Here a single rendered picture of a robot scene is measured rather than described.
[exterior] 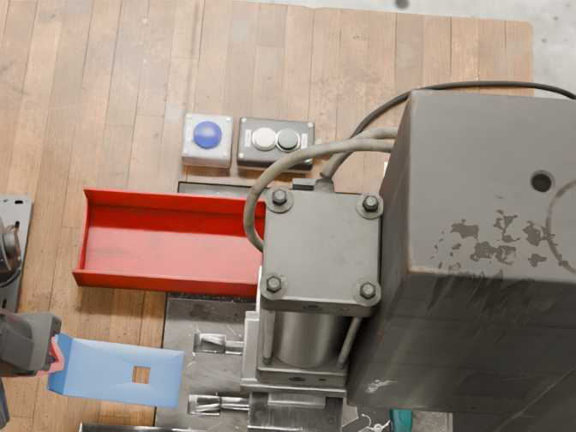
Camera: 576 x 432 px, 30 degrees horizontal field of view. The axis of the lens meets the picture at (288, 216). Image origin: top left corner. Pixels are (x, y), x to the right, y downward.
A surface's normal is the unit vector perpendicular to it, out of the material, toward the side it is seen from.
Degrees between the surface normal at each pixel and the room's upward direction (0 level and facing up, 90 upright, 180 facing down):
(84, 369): 5
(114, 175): 0
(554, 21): 0
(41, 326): 25
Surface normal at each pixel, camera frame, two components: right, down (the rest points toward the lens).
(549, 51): 0.04, -0.36
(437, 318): -0.06, 0.93
